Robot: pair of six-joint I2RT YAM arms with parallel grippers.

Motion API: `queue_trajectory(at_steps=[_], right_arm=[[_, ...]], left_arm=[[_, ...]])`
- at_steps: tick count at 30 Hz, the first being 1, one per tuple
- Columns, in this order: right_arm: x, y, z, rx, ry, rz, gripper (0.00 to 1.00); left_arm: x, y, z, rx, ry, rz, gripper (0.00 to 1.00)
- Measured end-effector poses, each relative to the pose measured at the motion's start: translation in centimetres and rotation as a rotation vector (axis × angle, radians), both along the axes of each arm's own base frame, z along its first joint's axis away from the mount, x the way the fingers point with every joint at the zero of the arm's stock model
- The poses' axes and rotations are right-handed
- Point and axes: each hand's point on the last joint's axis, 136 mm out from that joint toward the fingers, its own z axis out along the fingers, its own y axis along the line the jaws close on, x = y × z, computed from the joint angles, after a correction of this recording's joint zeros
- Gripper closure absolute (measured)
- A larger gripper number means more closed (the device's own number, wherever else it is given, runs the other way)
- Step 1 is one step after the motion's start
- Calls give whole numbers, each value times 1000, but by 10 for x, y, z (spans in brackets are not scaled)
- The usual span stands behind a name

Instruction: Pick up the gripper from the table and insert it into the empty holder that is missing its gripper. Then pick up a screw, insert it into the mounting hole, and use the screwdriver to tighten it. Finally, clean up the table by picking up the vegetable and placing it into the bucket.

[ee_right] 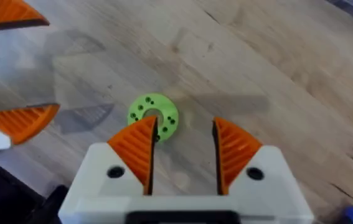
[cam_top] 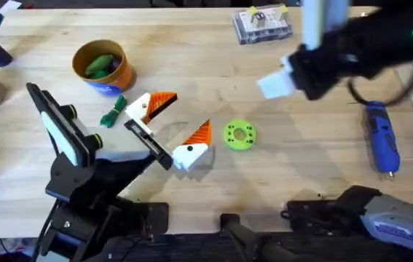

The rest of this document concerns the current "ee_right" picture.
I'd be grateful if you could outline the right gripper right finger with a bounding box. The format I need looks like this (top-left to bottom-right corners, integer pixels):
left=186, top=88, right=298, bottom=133
left=212, top=117, right=305, bottom=200

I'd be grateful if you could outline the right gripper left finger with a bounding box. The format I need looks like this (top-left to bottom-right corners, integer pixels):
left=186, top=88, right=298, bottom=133
left=67, top=115, right=159, bottom=198

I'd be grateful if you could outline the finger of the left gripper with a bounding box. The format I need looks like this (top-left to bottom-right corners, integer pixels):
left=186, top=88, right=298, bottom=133
left=0, top=103, right=60, bottom=154
left=0, top=0, right=50, bottom=34

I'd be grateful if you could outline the green disc with holes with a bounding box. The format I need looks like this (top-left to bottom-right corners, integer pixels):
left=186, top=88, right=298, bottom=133
left=127, top=93, right=180, bottom=144

